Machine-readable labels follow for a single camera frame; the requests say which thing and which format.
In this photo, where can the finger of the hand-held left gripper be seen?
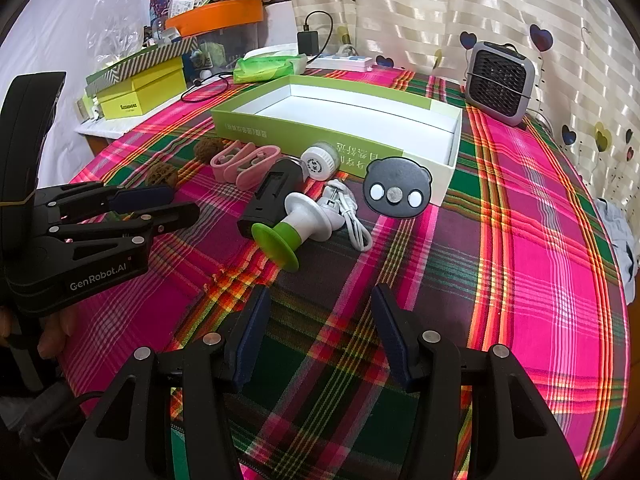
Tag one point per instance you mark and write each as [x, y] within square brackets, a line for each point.
[137, 197]
[170, 215]

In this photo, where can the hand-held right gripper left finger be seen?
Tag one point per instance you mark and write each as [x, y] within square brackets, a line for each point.
[252, 340]

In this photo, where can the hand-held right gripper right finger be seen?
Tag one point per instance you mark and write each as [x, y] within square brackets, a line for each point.
[395, 340]

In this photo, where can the brown walnut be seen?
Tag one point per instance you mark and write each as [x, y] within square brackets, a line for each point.
[162, 176]
[206, 151]

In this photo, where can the pink plastic clip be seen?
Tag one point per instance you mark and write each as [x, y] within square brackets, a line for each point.
[222, 160]
[260, 167]

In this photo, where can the black rectangular device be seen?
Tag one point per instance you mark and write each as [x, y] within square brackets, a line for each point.
[265, 200]

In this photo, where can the white knob piece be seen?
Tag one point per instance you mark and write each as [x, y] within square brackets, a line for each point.
[352, 225]

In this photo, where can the green and white funnel gadget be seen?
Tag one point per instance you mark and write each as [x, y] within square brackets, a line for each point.
[300, 215]

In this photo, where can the clear jar with white lid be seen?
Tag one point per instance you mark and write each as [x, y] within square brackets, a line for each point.
[317, 160]

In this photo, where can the black pig-shaped button device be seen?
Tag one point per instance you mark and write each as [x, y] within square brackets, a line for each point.
[395, 175]

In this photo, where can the green and white cardboard box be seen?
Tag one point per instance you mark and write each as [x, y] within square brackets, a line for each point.
[350, 125]

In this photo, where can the person's left hand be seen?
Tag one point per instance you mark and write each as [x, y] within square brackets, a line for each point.
[52, 332]

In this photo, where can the yellow-green cardboard box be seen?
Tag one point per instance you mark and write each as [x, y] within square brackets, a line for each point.
[145, 90]

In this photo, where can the striped box lid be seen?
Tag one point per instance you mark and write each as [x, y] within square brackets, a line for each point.
[140, 57]

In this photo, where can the clear plastic bag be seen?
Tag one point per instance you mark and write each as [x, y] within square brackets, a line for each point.
[117, 25]

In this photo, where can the green tissue pack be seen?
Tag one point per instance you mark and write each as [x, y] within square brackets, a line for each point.
[265, 67]

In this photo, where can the pink green plaid tablecloth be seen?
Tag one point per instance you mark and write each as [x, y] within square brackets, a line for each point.
[525, 210]

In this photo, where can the clear storage container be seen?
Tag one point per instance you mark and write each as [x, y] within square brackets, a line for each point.
[235, 40]

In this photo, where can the orange container lid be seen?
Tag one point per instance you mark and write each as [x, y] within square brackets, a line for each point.
[220, 15]

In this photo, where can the black power adapter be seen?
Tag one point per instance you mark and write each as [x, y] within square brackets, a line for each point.
[307, 42]

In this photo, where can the white power strip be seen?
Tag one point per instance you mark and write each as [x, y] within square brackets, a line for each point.
[345, 62]

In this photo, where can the grey cloth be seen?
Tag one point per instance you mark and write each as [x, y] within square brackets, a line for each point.
[617, 230]

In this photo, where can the grey desk heater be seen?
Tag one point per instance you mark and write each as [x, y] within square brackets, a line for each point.
[500, 80]

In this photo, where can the cream heart-print curtain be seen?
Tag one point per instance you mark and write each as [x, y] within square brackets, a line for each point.
[450, 0]

